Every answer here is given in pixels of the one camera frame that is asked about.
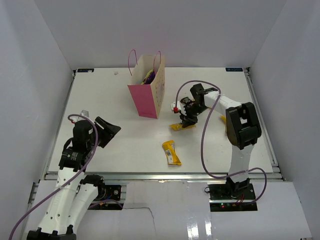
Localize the pink paper gift bag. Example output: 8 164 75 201
127 49 166 119

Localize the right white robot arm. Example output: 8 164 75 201
170 80 262 200

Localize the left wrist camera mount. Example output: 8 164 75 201
68 110 90 124

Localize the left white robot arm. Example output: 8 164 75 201
26 114 121 240

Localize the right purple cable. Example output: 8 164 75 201
174 79 268 204

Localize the yellow candy packet front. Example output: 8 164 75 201
162 140 182 166

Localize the blue label sticker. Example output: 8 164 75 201
225 67 243 72
76 68 95 73

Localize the blue label sticker left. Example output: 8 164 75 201
76 68 95 73

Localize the brown snickers bar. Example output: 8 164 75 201
180 96 194 105

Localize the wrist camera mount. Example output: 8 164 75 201
68 110 90 124
170 101 181 114

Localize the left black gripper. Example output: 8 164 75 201
87 115 121 150

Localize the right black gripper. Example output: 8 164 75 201
179 103 209 128

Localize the purple snack chip bag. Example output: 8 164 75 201
141 69 156 85

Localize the aluminium front rail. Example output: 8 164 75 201
44 171 283 183

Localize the yellow packet under gripper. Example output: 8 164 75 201
220 115 227 134

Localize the blue label sticker right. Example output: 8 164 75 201
225 67 243 72

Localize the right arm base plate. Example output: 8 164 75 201
204 183 256 201

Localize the yellow M&M packet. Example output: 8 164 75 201
170 123 196 132

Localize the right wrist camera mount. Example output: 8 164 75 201
170 101 181 114

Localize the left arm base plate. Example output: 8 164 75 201
94 184 122 201

